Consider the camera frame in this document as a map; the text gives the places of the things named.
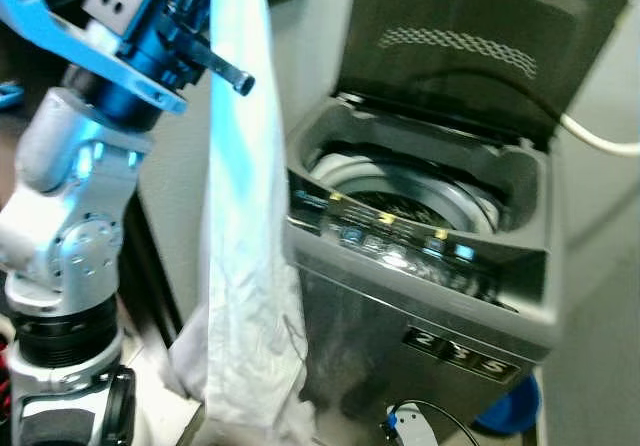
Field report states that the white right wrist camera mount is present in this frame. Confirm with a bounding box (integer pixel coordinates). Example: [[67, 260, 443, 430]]
[[380, 401, 441, 446]]

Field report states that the black number label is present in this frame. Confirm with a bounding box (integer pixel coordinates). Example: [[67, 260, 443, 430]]
[[400, 326, 523, 384]]

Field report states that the white cloth garment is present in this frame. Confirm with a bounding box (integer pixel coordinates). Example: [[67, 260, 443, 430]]
[[165, 0, 316, 446]]

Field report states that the grey top-load washing machine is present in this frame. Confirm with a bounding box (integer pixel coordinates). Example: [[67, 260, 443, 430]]
[[283, 91, 561, 445]]

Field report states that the black washer control panel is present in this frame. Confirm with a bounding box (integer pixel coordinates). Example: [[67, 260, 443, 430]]
[[288, 171, 546, 312]]

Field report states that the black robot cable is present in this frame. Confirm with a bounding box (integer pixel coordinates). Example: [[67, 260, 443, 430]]
[[400, 399, 481, 446]]

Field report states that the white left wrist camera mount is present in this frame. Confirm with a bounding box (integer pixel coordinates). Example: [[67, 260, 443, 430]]
[[0, 0, 191, 117]]

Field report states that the dark cabinet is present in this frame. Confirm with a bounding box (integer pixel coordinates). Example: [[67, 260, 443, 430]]
[[120, 191, 186, 342]]

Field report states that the blue plastic basin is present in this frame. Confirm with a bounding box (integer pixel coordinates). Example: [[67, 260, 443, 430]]
[[472, 374, 542, 437]]

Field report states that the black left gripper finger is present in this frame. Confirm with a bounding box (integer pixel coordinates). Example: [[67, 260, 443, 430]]
[[180, 36, 256, 97]]

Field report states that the steel washer drum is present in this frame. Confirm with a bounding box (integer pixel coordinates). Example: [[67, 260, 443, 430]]
[[310, 151, 501, 237]]

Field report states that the dark washer lid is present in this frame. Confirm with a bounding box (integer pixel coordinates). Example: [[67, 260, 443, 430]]
[[333, 0, 640, 152]]

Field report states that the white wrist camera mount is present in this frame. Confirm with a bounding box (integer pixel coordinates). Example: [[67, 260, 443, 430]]
[[380, 401, 441, 446], [0, 0, 191, 117]]

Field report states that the white hose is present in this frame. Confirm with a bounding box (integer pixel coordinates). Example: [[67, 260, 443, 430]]
[[558, 114, 640, 157]]

